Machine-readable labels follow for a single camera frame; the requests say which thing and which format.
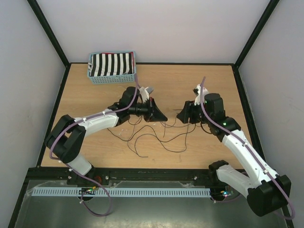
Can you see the light blue plastic basket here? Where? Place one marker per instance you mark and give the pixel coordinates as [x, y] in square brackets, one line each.
[113, 79]

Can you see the light blue slotted cable duct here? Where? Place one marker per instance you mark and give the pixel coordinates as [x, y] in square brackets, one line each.
[122, 192]

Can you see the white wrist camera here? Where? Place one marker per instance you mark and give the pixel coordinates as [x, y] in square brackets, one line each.
[145, 93]
[199, 93]

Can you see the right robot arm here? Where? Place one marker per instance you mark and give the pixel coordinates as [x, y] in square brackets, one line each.
[264, 189]

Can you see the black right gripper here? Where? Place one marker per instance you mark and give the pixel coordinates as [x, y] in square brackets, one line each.
[188, 111]

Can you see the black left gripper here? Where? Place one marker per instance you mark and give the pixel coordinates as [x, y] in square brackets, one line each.
[154, 114]

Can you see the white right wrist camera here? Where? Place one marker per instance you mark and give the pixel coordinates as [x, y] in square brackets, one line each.
[199, 93]

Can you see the black white striped cloth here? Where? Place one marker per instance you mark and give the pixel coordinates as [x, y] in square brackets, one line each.
[111, 64]

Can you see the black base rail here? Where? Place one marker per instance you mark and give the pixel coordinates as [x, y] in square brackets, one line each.
[199, 177]

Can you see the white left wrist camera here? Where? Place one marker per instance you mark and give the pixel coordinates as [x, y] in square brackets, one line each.
[145, 93]

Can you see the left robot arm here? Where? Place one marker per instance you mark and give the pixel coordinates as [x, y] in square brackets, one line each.
[67, 136]

